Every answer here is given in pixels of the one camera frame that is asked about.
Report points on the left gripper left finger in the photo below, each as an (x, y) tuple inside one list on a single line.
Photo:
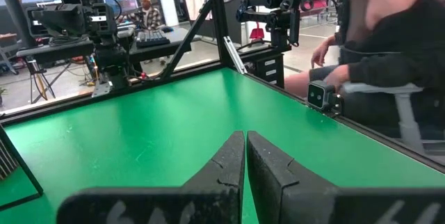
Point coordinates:
[(215, 182)]

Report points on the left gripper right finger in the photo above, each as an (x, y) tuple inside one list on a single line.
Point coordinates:
[(278, 189)]

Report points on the black robot arm on cabinet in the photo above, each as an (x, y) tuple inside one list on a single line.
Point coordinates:
[(285, 5)]

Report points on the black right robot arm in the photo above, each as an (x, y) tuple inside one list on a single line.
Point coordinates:
[(107, 57)]

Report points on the green table mat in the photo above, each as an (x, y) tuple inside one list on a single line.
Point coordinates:
[(156, 130)]

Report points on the person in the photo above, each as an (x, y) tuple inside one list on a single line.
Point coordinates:
[(400, 36), (146, 13)]

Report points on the black backlit keyboard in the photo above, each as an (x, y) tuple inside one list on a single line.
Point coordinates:
[(151, 38)]

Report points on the black desk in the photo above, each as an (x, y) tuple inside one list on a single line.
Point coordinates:
[(156, 51)]

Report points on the black drawer cabinet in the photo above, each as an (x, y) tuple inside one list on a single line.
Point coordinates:
[(269, 69)]

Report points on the person's hand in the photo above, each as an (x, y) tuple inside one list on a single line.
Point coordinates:
[(320, 53), (335, 78)]

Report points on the silver corner brace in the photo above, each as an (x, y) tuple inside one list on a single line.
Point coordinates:
[(234, 55)]

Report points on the white grey chair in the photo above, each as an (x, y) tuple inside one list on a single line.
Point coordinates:
[(403, 112)]

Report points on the red object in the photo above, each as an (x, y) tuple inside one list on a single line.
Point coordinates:
[(257, 33)]

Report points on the silver frame bracket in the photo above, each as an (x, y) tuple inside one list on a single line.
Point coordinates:
[(101, 89)]

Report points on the table-level camera box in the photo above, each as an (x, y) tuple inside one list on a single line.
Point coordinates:
[(318, 95)]

